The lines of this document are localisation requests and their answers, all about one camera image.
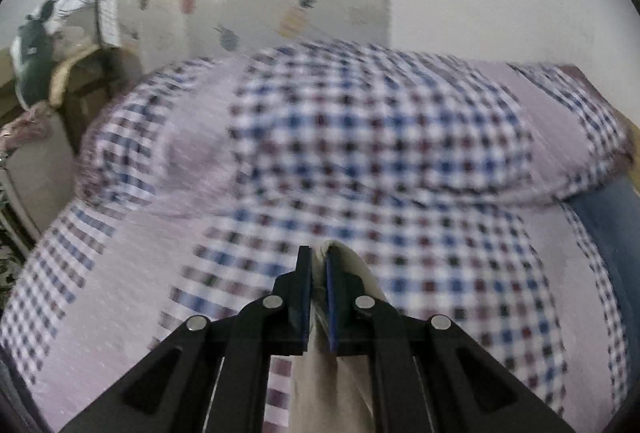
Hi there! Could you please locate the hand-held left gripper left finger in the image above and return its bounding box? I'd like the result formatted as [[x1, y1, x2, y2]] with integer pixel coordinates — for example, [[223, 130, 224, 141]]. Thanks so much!
[[60, 244, 313, 433]]

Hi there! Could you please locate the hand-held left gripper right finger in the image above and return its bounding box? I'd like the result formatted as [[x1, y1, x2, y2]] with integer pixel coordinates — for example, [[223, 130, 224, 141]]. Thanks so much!
[[324, 247, 576, 433]]

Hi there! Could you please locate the beige shirt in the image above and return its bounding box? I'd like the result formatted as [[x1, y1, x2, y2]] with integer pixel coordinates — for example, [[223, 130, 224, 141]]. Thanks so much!
[[290, 239, 391, 433]]

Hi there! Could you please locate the checked bed sheet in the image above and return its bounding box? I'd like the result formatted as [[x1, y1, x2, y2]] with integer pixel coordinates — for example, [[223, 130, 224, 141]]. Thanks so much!
[[0, 193, 631, 433]]

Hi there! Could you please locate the checked folded quilt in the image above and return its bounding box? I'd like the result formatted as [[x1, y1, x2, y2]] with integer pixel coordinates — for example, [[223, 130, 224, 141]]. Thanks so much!
[[75, 38, 631, 219]]

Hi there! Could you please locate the blue-grey plush blanket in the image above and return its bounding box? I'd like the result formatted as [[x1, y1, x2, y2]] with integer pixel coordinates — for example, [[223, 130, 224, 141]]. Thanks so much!
[[570, 173, 640, 324]]

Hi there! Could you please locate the grey storage cabinet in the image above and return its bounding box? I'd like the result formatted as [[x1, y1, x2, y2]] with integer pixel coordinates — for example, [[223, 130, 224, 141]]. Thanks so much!
[[0, 113, 81, 239]]

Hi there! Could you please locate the pink bag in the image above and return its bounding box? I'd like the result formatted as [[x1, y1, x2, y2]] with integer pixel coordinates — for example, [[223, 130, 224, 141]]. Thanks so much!
[[0, 106, 56, 154]]

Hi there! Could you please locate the yellow cloth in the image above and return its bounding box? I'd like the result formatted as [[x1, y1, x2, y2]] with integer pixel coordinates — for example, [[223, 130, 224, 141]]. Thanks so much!
[[50, 48, 101, 109]]

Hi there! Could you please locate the green plush toy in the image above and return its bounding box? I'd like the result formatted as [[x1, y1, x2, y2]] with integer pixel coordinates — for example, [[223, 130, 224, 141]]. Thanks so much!
[[11, 0, 58, 109]]

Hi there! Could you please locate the wooden bed frame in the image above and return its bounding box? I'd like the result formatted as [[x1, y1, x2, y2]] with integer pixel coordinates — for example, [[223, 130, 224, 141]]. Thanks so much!
[[615, 108, 640, 194]]

